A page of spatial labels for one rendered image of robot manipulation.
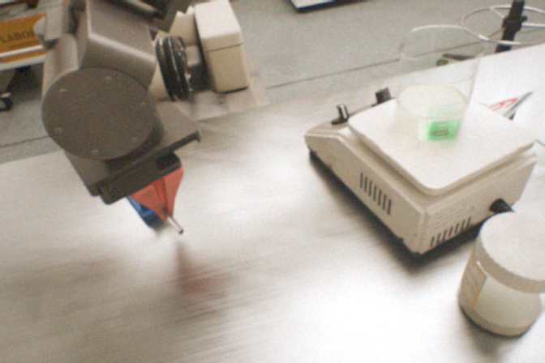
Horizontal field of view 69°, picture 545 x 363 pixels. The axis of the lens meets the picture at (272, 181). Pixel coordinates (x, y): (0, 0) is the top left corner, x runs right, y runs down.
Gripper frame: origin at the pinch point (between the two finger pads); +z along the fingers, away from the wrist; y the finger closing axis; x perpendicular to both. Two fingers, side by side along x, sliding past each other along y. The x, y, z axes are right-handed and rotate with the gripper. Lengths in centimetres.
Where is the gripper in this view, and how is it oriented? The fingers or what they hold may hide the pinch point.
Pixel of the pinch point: (163, 210)
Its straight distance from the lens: 41.9
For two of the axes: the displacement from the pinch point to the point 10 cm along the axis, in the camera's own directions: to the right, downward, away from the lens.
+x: -6.1, -5.0, 6.2
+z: 1.1, 7.2, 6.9
